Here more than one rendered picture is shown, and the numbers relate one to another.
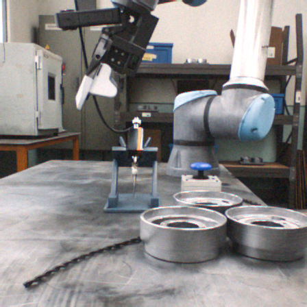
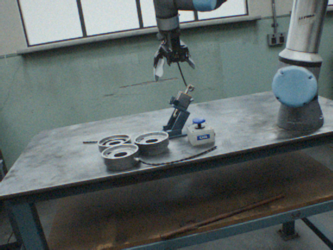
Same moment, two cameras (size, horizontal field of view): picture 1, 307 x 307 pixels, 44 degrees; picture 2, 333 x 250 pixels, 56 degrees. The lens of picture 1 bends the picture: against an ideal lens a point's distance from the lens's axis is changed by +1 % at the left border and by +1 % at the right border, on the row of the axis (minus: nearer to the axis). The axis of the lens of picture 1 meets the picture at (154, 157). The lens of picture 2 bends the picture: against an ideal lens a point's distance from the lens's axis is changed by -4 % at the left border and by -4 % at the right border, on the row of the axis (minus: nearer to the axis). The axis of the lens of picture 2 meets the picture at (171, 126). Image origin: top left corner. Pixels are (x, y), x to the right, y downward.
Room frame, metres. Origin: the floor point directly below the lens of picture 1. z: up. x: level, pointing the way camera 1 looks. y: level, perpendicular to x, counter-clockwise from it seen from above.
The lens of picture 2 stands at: (0.47, -1.02, 1.16)
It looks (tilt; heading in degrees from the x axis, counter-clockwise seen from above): 17 degrees down; 81
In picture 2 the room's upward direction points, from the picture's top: 8 degrees counter-clockwise
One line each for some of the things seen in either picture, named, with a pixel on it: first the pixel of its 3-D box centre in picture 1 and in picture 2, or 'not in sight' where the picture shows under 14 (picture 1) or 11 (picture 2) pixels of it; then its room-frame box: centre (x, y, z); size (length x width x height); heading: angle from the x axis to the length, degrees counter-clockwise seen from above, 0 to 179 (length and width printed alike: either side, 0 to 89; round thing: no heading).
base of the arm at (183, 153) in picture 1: (193, 157); (299, 108); (1.05, -0.11, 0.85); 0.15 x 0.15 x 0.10
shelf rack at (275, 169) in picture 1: (203, 114); not in sight; (4.16, -0.52, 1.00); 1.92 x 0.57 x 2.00; 88
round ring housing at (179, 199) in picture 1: (206, 210); (151, 143); (0.56, -0.08, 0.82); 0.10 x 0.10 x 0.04
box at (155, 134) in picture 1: (144, 145); not in sight; (4.15, 0.12, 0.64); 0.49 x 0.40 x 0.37; 93
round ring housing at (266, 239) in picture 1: (266, 231); (121, 157); (0.46, -0.14, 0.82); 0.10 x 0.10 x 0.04
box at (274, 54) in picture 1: (255, 48); not in sight; (4.12, -1.06, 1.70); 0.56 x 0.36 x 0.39; 83
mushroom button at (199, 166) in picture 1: (200, 175); (199, 125); (0.71, -0.09, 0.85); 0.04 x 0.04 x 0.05
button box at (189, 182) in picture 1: (200, 188); (202, 133); (0.72, -0.09, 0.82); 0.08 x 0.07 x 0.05; 178
